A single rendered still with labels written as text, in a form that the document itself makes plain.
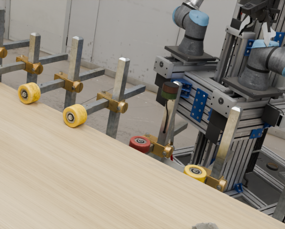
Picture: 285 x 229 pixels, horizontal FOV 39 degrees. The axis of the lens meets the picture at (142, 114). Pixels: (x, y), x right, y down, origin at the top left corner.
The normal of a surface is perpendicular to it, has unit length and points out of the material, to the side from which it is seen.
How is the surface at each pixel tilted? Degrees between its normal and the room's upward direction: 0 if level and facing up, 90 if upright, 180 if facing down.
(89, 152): 0
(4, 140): 0
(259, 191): 0
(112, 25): 90
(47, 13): 90
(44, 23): 90
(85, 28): 90
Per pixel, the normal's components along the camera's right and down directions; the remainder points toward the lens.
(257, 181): 0.19, -0.89
